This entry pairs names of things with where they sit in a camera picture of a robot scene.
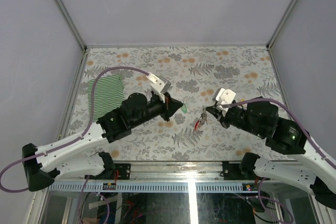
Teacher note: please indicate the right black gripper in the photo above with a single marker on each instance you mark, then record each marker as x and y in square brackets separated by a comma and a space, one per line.
[218, 114]

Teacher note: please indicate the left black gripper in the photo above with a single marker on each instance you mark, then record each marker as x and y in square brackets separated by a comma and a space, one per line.
[171, 106]

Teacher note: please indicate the grey red key ring holder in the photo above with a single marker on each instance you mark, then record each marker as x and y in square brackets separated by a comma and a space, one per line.
[201, 120]

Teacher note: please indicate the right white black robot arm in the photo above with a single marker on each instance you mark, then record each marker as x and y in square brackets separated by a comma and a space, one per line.
[259, 117]

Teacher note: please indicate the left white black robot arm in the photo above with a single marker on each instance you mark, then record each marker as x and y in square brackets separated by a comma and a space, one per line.
[45, 164]

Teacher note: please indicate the green striped cloth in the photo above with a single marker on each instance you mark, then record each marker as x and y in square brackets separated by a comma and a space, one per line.
[107, 96]

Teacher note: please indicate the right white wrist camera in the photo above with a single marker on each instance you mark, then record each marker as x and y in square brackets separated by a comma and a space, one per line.
[223, 98]

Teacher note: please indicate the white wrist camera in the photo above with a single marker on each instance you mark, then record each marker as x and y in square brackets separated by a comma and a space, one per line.
[159, 85]
[223, 98]

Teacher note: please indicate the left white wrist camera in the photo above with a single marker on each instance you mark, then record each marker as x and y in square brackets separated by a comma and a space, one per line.
[159, 85]

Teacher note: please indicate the aluminium front rail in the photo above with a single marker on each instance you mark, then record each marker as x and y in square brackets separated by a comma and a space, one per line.
[180, 177]

